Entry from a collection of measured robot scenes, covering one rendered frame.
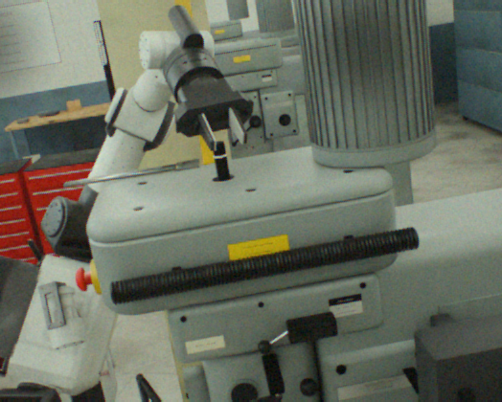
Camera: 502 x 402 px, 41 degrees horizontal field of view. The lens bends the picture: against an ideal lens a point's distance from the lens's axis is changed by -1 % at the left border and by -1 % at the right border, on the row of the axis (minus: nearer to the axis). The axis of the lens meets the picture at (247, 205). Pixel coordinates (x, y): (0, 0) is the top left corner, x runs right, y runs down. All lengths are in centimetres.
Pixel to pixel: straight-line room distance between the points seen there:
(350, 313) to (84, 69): 927
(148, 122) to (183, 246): 46
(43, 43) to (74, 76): 62
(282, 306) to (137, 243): 24
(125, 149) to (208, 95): 41
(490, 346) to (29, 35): 968
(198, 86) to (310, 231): 29
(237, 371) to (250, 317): 11
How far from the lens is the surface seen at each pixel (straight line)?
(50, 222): 149
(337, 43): 100
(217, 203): 97
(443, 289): 111
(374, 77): 100
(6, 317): 146
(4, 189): 602
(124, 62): 278
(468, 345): 87
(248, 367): 111
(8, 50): 1035
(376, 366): 113
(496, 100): 853
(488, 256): 112
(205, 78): 108
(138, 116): 138
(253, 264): 96
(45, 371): 144
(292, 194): 97
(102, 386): 184
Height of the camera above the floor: 218
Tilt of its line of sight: 18 degrees down
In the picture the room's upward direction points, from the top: 9 degrees counter-clockwise
